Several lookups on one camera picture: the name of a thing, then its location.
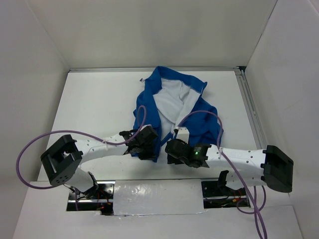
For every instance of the aluminium table edge rail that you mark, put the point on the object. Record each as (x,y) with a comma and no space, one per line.
(150,69)

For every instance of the blue jacket with white lining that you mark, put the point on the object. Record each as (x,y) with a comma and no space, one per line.
(170,99)

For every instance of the white taped cover panel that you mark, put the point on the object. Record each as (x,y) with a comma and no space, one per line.
(158,197)

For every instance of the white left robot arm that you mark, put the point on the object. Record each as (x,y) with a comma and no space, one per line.
(62,159)

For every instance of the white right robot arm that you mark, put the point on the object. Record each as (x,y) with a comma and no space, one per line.
(269,167)

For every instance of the aluminium right side rail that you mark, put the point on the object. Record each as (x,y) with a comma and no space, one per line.
(250,107)

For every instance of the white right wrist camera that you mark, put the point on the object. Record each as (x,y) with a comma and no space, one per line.
(181,133)

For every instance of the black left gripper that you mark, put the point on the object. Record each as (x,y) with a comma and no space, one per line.
(149,156)

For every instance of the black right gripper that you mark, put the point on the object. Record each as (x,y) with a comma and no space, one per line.
(171,159)

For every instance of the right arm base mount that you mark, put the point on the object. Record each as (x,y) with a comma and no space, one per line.
(215,197)

